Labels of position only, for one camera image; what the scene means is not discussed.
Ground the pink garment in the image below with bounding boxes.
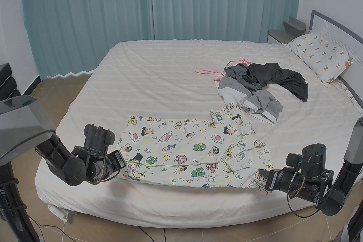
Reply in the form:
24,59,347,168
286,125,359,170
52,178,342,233
195,59,253,77

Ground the bed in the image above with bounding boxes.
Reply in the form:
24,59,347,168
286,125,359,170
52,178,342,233
35,10,363,228

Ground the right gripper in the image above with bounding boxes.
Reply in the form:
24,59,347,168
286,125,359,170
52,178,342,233
264,168,298,193

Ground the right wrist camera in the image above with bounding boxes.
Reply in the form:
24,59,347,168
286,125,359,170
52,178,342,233
286,153,302,168

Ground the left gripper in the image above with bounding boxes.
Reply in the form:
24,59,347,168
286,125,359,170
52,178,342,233
99,150,127,179

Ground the white printed pillow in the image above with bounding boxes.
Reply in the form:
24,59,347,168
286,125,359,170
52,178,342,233
286,31,354,84

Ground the black garment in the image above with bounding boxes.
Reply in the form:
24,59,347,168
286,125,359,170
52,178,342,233
247,63,309,102

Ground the grey and white sweater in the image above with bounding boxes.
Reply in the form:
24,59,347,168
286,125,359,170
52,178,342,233
217,76,284,126

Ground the black cable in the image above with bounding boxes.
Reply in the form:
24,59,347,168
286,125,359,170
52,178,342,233
137,225,168,242
288,192,324,219

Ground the grey bedside table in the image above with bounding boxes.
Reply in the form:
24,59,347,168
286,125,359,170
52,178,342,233
267,16,307,44

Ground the dark grey garment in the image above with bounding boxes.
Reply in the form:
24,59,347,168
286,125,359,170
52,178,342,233
223,63,264,92

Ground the black chest of drawers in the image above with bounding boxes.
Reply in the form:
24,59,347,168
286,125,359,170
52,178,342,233
0,63,22,99

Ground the white printed pyjama top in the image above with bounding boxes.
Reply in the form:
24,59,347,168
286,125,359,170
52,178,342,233
118,103,274,196

